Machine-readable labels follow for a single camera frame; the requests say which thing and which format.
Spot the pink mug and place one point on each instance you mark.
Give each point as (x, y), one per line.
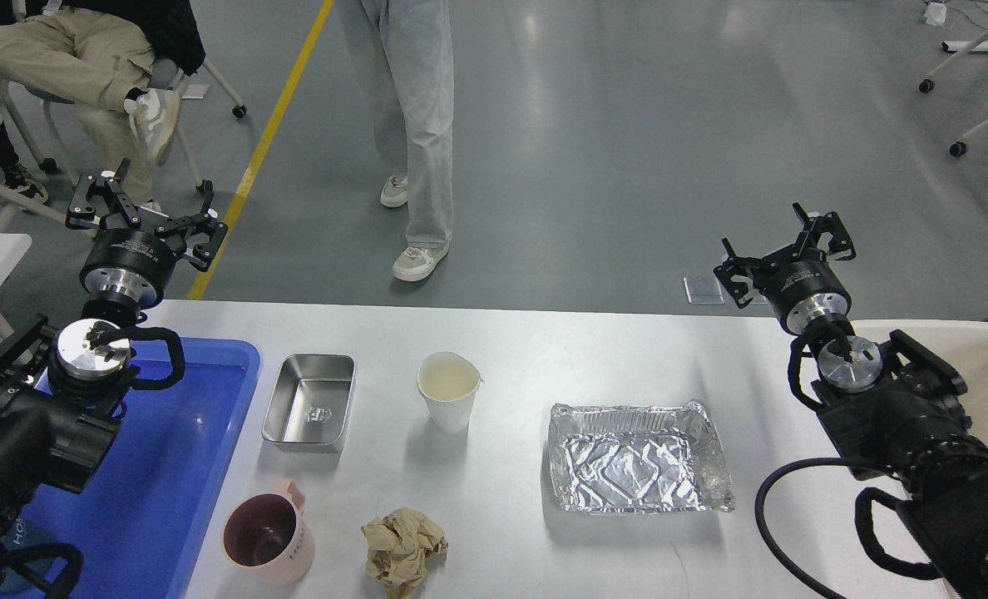
(267, 535)

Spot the stainless steel rectangular container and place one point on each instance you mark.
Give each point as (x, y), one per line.
(310, 404)

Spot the aluminium foil tray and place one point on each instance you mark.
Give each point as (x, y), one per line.
(637, 460)

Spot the white plastic bin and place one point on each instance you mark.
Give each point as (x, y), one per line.
(963, 344)

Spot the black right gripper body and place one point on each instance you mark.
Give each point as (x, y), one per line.
(800, 292)

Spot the white paper cup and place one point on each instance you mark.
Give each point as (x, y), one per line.
(449, 384)

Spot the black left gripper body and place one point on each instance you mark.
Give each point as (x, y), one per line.
(130, 262)

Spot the crumpled brown paper ball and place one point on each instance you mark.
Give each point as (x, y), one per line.
(398, 547)

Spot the floor plate left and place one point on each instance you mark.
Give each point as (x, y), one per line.
(705, 290)

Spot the seated person khaki trousers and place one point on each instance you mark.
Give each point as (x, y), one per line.
(99, 55)

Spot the blue plastic tray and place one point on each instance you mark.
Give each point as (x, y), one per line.
(140, 522)

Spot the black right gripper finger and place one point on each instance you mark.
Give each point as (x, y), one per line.
(738, 275)
(822, 238)

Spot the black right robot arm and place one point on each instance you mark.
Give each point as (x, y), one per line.
(890, 409)

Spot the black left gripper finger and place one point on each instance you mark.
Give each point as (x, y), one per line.
(195, 238)
(100, 202)

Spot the standing person grey jeans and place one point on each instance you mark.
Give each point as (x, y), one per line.
(403, 55)

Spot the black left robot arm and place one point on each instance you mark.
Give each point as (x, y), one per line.
(62, 391)

